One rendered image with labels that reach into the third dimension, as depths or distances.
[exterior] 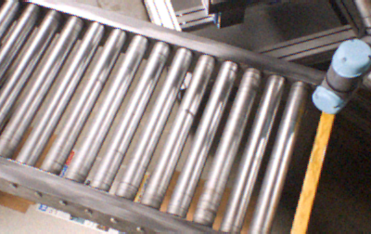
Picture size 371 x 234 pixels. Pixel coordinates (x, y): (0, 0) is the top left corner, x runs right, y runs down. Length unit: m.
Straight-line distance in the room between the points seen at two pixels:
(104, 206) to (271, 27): 1.27
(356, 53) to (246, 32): 1.08
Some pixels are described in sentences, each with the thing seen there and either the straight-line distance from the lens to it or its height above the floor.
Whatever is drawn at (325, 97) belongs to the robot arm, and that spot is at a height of 0.91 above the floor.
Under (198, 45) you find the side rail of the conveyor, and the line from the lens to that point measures 1.44.
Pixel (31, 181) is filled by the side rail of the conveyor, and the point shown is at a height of 0.80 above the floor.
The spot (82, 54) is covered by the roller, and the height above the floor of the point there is 0.80.
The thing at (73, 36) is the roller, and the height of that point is 0.79.
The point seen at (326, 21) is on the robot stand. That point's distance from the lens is 2.32.
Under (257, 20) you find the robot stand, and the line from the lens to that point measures 2.27.
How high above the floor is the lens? 1.96
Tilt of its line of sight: 62 degrees down
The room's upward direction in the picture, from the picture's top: straight up
